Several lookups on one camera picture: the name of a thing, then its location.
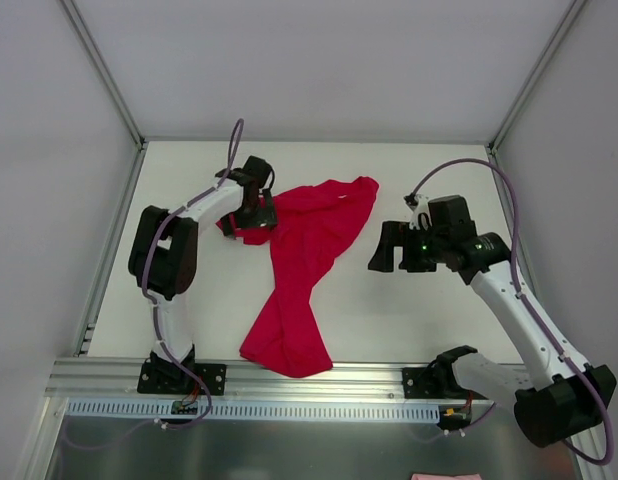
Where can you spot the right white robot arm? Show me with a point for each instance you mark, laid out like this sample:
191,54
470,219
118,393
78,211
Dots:
559,394

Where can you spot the pink folded cloth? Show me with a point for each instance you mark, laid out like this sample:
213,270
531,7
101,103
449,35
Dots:
437,476

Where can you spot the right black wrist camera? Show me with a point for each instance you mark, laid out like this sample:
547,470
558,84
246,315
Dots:
450,218

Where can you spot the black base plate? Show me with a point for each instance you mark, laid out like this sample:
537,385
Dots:
433,382
160,378

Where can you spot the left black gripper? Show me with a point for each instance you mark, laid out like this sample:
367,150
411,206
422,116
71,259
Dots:
256,217

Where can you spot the left aluminium frame post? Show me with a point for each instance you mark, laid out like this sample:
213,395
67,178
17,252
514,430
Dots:
102,71

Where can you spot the right aluminium frame post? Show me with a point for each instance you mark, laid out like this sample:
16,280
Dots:
550,50

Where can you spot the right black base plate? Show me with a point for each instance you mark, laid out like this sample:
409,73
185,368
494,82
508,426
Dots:
433,382

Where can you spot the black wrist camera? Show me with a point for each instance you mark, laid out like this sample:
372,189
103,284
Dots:
450,218
260,170

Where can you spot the aluminium frame post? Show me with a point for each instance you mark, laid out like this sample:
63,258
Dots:
550,50
102,71

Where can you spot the red t-shirt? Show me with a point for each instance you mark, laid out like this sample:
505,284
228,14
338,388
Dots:
316,224

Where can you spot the slotted cable duct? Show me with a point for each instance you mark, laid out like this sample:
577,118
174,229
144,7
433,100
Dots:
410,413

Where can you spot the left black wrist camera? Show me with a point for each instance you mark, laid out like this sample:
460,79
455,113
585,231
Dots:
260,170

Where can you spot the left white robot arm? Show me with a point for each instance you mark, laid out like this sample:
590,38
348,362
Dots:
164,253

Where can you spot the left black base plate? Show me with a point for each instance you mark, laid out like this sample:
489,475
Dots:
160,378

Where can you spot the aluminium front rail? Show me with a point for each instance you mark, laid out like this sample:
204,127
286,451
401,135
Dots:
103,377

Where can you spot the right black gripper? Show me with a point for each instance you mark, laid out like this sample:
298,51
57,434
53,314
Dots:
402,248

